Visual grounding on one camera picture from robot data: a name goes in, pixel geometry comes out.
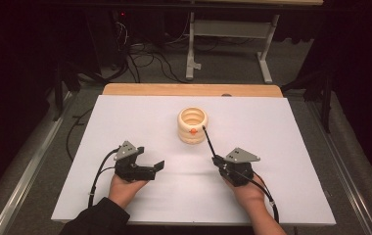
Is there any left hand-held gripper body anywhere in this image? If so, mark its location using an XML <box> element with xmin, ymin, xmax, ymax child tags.
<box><xmin>114</xmin><ymin>140</ymin><xmax>157</xmax><ymax>183</ymax></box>

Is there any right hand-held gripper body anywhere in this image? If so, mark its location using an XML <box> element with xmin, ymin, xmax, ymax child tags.
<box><xmin>220</xmin><ymin>147</ymin><xmax>261</xmax><ymax>188</ymax></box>

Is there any black pen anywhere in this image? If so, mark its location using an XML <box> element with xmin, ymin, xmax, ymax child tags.
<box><xmin>201</xmin><ymin>125</ymin><xmax>217</xmax><ymax>159</ymax></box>

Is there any cream ribbed pen holder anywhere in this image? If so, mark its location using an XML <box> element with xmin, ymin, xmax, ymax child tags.
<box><xmin>176</xmin><ymin>107</ymin><xmax>209</xmax><ymax>145</ymax></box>

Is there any person's left hand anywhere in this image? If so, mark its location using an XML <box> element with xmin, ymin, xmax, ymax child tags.
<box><xmin>109</xmin><ymin>174</ymin><xmax>149</xmax><ymax>210</ymax></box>

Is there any person's right hand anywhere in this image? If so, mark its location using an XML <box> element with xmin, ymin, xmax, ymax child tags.
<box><xmin>222</xmin><ymin>175</ymin><xmax>268</xmax><ymax>210</ymax></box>

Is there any white board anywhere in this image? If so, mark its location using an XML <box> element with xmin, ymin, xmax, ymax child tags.
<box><xmin>50</xmin><ymin>94</ymin><xmax>337</xmax><ymax>227</ymax></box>

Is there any wooden table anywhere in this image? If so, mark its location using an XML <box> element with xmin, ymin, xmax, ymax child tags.
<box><xmin>102</xmin><ymin>82</ymin><xmax>284</xmax><ymax>98</ymax></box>

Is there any black metal stand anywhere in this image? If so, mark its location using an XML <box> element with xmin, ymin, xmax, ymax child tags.
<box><xmin>320</xmin><ymin>71</ymin><xmax>334</xmax><ymax>133</ymax></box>
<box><xmin>51</xmin><ymin>62</ymin><xmax>66</xmax><ymax>121</ymax></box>

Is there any black box with red light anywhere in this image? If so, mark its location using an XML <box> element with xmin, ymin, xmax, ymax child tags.
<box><xmin>85</xmin><ymin>8</ymin><xmax>131</xmax><ymax>71</ymax></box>

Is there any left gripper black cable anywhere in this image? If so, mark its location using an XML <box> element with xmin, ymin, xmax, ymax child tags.
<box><xmin>87</xmin><ymin>148</ymin><xmax>119</xmax><ymax>209</ymax></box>

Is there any black floor cable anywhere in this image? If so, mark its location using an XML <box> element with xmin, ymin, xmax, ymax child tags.
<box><xmin>66</xmin><ymin>107</ymin><xmax>94</xmax><ymax>163</ymax></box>

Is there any bundle of black floor cables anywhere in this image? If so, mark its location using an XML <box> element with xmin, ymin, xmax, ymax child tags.
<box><xmin>109</xmin><ymin>19</ymin><xmax>192</xmax><ymax>84</ymax></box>

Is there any aluminium floor rail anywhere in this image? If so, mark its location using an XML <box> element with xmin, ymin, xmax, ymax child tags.
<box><xmin>0</xmin><ymin>91</ymin><xmax>74</xmax><ymax>235</ymax></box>
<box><xmin>307</xmin><ymin>101</ymin><xmax>372</xmax><ymax>235</ymax></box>

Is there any white metal frame desk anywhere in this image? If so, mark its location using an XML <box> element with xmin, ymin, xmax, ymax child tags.
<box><xmin>185</xmin><ymin>0</ymin><xmax>325</xmax><ymax>84</ymax></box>

